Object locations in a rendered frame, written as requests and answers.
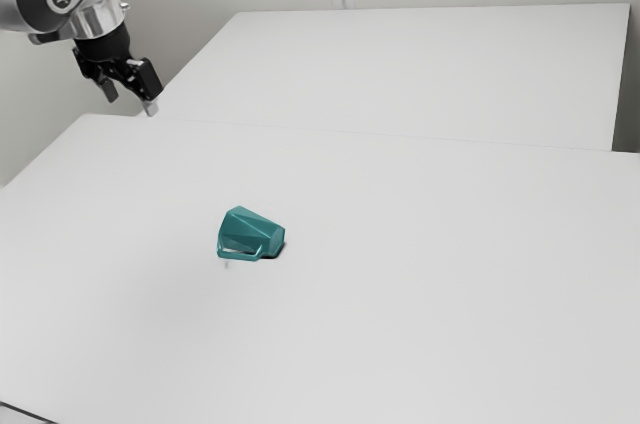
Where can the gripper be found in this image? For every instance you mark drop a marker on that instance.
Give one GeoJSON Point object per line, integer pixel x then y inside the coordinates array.
{"type": "Point", "coordinates": [104, 51]}

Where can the teal faceted mug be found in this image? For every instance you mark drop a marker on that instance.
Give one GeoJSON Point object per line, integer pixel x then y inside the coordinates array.
{"type": "Point", "coordinates": [247, 234]}

